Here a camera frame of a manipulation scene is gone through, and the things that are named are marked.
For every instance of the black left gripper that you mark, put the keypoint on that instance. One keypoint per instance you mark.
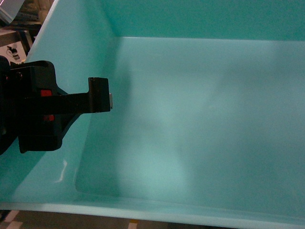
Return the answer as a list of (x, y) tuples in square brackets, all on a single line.
[(25, 112)]

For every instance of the light teal plastic bin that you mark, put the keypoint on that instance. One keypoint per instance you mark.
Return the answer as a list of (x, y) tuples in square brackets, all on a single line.
[(208, 123)]

